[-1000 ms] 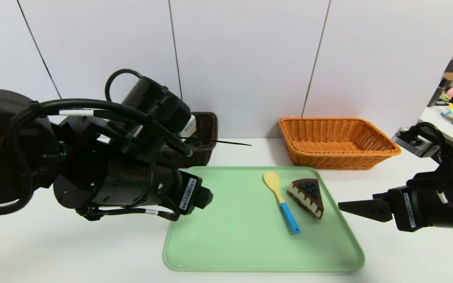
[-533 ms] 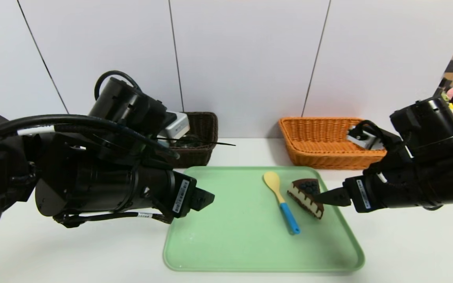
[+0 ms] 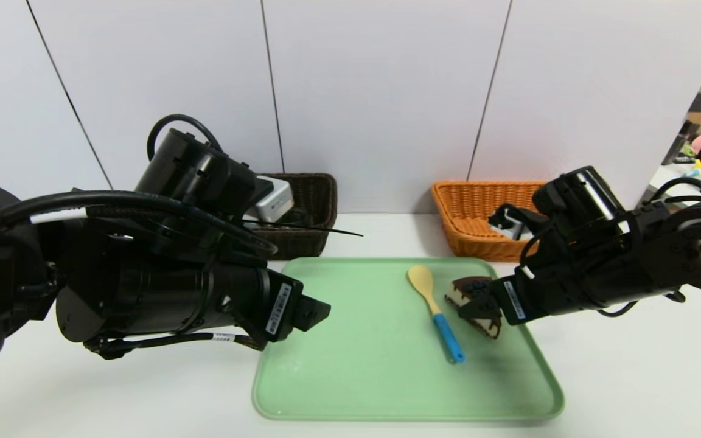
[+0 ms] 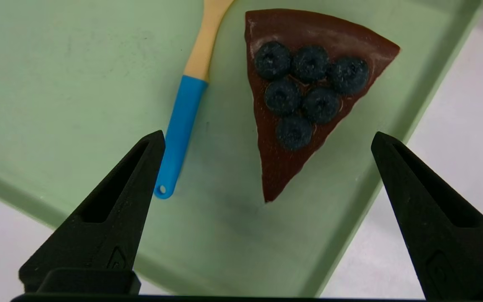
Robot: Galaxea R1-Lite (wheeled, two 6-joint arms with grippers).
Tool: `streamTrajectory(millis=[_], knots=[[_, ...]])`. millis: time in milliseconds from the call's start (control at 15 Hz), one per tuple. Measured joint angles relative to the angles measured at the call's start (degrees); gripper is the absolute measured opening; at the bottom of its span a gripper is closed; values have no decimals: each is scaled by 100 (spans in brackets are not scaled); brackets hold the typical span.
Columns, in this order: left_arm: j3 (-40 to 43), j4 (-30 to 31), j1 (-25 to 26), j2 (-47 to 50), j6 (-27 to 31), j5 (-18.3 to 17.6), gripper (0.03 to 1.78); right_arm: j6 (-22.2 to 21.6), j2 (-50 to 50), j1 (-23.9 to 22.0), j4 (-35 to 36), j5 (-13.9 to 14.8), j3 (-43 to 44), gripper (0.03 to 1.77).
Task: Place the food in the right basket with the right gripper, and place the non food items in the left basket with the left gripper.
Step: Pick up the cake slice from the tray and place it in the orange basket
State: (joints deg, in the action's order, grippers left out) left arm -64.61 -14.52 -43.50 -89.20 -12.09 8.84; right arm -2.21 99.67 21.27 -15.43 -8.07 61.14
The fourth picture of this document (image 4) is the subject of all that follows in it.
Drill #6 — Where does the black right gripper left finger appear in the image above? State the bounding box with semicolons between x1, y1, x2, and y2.
18;130;166;295

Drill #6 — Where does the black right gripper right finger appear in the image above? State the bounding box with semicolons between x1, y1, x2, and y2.
371;131;483;300

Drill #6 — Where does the yellow spoon with blue handle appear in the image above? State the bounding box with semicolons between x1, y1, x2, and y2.
154;0;234;199

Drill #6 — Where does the chocolate blueberry cake slice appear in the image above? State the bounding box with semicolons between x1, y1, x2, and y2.
244;8;401;203

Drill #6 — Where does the light green plastic tray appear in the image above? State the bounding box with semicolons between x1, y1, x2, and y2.
0;0;483;298

